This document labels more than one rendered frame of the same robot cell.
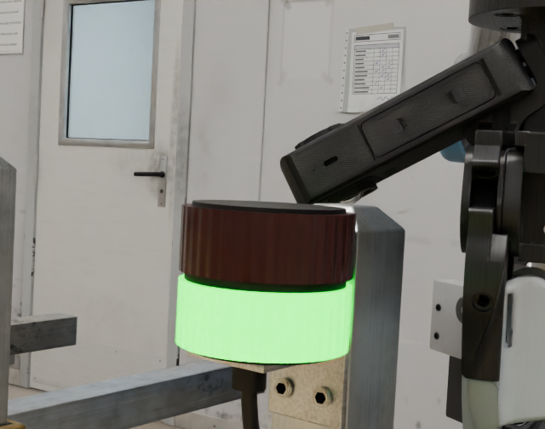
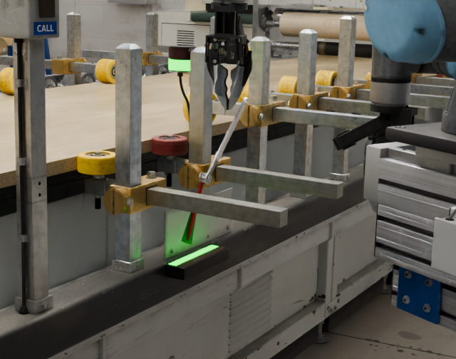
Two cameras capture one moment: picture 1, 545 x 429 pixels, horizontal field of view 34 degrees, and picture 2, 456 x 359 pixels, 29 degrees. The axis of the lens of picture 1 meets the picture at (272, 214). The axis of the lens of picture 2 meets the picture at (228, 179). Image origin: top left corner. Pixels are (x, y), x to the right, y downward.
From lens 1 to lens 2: 1.89 m
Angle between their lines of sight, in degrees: 82
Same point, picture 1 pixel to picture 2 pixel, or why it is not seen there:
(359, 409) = (193, 84)
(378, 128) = not seen: hidden behind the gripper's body
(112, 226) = not seen: outside the picture
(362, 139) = not seen: hidden behind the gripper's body
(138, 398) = (325, 117)
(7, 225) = (261, 55)
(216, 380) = (360, 121)
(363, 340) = (193, 71)
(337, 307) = (174, 62)
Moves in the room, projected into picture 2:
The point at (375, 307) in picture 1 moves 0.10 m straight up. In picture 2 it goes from (196, 66) to (197, 16)
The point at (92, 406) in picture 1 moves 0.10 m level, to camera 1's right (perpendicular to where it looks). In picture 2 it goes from (308, 114) to (318, 121)
